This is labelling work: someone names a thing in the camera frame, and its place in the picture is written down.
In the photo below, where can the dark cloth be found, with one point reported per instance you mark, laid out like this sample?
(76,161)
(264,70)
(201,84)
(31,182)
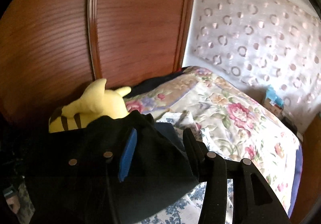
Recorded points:
(150,83)

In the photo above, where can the yellow plush toy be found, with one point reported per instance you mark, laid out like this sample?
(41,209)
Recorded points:
(100,103)

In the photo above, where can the circle-patterned sheer curtain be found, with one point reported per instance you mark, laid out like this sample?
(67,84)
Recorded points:
(250,25)

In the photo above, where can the bed with floral sheet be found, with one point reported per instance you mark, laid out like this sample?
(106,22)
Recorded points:
(190,204)

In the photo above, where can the pink floral quilt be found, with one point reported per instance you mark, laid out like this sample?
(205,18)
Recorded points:
(225,103)

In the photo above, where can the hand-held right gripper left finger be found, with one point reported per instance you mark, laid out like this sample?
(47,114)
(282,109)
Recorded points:
(128,153)

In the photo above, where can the cardboard box with blue cloth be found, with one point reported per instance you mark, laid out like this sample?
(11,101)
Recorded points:
(273,103)

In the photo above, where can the black printed T-shirt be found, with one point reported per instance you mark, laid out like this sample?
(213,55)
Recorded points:
(87,138)

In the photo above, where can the navy folded garment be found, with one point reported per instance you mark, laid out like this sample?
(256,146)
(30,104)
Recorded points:
(166,132)

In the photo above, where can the long wooden cabinet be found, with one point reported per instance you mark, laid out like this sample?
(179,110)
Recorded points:
(312,163)

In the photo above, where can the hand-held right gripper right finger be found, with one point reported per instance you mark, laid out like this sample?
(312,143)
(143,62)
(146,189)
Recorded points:
(193,153)

